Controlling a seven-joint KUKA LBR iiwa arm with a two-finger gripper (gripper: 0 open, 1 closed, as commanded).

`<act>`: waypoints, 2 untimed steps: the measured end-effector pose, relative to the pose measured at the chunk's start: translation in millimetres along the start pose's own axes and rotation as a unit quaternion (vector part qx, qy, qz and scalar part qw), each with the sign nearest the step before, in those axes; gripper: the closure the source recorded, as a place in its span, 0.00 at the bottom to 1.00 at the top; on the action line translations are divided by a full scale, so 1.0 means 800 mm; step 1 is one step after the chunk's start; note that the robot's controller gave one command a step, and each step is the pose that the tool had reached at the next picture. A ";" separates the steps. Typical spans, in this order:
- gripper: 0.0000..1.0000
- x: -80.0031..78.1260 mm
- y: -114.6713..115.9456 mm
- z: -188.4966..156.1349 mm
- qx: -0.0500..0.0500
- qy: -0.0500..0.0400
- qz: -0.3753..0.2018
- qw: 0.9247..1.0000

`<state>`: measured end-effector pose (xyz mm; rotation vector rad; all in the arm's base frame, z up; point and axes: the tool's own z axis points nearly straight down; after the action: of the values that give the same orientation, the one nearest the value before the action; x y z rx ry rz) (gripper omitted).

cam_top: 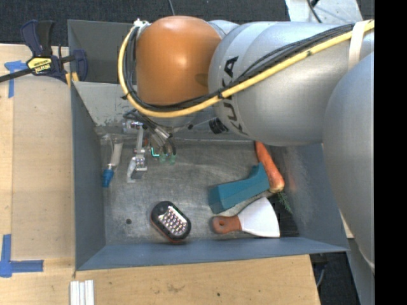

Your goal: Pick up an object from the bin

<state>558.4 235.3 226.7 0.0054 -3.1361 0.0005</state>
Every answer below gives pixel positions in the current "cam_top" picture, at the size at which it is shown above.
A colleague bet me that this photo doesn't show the white brush with orange handle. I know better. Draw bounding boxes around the white brush with orange handle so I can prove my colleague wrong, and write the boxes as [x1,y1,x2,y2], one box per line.
[209,196,300,239]

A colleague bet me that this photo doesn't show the pale wood board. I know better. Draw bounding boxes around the pale wood board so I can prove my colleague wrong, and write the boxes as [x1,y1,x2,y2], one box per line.
[11,44,77,262]

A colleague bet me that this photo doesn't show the orange toy carrot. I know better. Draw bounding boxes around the orange toy carrot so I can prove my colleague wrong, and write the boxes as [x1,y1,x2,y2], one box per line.
[254,140,294,215]

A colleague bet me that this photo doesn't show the black cylinder on white bracket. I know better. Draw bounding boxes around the black cylinder on white bracket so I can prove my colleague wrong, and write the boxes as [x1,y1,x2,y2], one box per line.
[187,116,229,135]

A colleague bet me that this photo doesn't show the grey metal bin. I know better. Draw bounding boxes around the grey metal bin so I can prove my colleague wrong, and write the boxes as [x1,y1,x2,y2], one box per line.
[67,19,351,271]

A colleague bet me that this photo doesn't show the teal foam block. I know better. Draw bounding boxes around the teal foam block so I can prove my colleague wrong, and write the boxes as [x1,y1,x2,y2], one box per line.
[207,162,272,215]

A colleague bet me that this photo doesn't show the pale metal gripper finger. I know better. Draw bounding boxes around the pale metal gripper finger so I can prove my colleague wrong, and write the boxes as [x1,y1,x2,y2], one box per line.
[131,155,148,180]
[127,156,137,184]

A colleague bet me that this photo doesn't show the black and orange work light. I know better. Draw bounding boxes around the black and orange work light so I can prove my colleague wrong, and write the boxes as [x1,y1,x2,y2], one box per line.
[149,200,192,245]

